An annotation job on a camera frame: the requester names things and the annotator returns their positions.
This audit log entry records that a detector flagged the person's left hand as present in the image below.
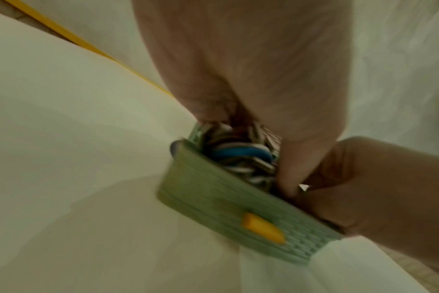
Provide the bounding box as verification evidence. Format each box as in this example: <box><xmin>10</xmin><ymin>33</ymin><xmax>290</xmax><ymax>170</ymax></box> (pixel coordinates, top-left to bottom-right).
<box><xmin>131</xmin><ymin>0</ymin><xmax>355</xmax><ymax>198</ymax></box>

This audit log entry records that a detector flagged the person's right hand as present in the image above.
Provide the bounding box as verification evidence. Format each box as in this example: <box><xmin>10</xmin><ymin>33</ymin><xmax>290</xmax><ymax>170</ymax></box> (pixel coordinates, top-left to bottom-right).
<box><xmin>288</xmin><ymin>136</ymin><xmax>439</xmax><ymax>277</ymax></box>

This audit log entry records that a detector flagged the green woven basket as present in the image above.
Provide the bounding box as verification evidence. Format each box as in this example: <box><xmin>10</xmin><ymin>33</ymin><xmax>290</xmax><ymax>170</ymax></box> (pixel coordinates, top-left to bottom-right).
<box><xmin>156</xmin><ymin>121</ymin><xmax>345</xmax><ymax>267</ymax></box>

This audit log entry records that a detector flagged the blue round piece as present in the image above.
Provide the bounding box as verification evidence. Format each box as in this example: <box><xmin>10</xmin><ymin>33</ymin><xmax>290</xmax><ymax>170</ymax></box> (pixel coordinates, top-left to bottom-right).
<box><xmin>209</xmin><ymin>143</ymin><xmax>271</xmax><ymax>164</ymax></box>

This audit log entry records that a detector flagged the pile of metal cutlery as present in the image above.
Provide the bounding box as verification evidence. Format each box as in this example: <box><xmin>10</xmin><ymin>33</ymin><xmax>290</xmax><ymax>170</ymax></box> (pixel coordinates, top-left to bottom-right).
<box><xmin>196</xmin><ymin>121</ymin><xmax>282</xmax><ymax>195</ymax></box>

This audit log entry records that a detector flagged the white sheet with yellow edge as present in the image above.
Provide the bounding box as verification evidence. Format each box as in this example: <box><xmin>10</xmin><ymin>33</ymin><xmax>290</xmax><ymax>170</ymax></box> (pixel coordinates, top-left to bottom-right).
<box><xmin>0</xmin><ymin>0</ymin><xmax>434</xmax><ymax>293</ymax></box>

